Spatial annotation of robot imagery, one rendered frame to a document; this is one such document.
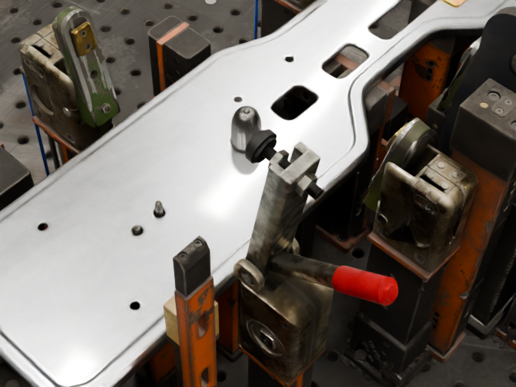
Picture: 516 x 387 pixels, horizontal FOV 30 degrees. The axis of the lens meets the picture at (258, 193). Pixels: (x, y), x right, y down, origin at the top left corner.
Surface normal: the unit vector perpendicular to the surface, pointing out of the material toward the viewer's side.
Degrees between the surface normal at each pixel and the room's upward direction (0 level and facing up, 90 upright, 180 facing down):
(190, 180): 0
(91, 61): 78
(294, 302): 0
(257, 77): 0
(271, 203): 90
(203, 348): 90
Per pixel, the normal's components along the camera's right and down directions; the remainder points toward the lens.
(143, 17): 0.02, -0.61
